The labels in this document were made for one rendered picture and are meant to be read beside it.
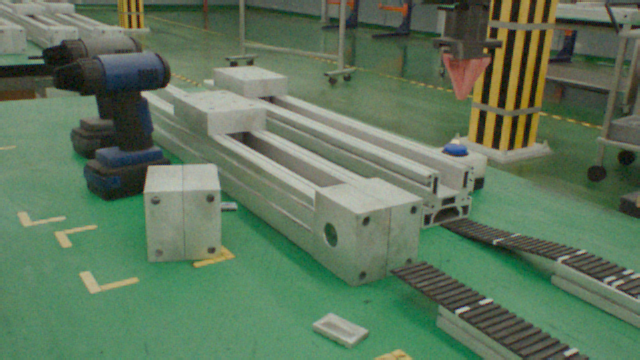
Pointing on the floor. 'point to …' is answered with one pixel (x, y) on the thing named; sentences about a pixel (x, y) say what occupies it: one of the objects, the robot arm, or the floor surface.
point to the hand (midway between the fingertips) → (461, 94)
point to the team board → (296, 50)
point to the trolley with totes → (624, 137)
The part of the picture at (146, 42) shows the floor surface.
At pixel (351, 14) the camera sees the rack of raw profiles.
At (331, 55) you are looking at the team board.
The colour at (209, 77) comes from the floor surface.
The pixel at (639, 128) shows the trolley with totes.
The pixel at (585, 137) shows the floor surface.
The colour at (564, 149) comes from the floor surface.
